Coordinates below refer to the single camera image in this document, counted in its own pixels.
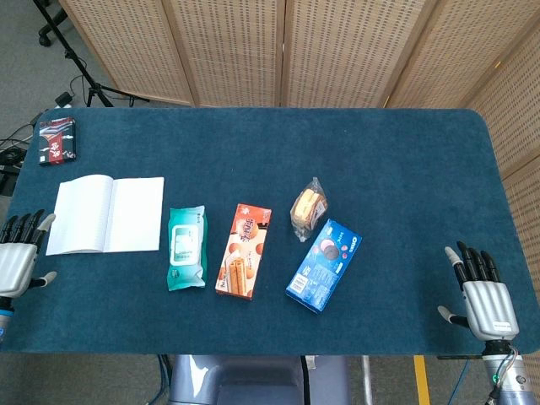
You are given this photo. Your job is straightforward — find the wicker folding screen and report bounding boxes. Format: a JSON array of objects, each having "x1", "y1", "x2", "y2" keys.
[{"x1": 58, "y1": 0, "x2": 540, "y2": 305}]

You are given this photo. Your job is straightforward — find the orange egg roll box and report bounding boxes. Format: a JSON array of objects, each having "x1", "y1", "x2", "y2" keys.
[{"x1": 214, "y1": 203, "x2": 273, "y2": 302}]

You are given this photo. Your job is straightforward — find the black office chair base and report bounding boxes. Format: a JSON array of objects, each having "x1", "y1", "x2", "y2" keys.
[{"x1": 37, "y1": 0, "x2": 69, "y2": 47}]

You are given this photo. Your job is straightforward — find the black and red box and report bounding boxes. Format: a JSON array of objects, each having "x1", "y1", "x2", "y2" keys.
[{"x1": 38, "y1": 116, "x2": 78, "y2": 166}]

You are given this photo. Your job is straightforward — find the black tripod stand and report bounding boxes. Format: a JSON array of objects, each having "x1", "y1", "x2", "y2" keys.
[{"x1": 37, "y1": 0, "x2": 149, "y2": 109}]

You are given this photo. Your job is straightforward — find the open white lined notebook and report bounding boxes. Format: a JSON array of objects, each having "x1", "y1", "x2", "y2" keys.
[{"x1": 45, "y1": 175, "x2": 165, "y2": 257}]

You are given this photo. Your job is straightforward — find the black floor cables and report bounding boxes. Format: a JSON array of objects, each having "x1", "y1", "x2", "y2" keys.
[{"x1": 0, "y1": 111, "x2": 46, "y2": 196}]

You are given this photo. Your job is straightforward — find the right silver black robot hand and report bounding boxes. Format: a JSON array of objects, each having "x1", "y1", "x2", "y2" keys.
[{"x1": 437, "y1": 240, "x2": 520, "y2": 342}]

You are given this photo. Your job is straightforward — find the dark blue table mat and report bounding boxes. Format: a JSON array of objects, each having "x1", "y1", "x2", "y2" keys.
[{"x1": 0, "y1": 106, "x2": 540, "y2": 356}]

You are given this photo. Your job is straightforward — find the bagged sliced bread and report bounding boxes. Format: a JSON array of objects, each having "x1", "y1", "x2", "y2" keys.
[{"x1": 289, "y1": 176, "x2": 330, "y2": 243}]

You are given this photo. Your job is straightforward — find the green wet wipes pack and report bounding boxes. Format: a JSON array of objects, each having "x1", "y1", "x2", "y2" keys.
[{"x1": 167, "y1": 205, "x2": 208, "y2": 292}]

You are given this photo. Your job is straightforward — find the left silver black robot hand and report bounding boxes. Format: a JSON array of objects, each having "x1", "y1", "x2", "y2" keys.
[{"x1": 0, "y1": 209, "x2": 57, "y2": 299}]

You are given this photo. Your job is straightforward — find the blue Oreo cookie box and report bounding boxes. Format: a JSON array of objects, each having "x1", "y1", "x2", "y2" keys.
[{"x1": 284, "y1": 218, "x2": 363, "y2": 315}]

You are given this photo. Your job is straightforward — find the blue cable bundle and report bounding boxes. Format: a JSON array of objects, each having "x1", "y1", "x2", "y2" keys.
[{"x1": 157, "y1": 354, "x2": 175, "y2": 405}]

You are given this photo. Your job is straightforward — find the white table leg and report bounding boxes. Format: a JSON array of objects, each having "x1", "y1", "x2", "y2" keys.
[{"x1": 360, "y1": 355, "x2": 375, "y2": 405}]

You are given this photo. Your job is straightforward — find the grey robot torso base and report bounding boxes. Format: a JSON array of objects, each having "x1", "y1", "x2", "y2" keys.
[{"x1": 168, "y1": 354, "x2": 351, "y2": 405}]

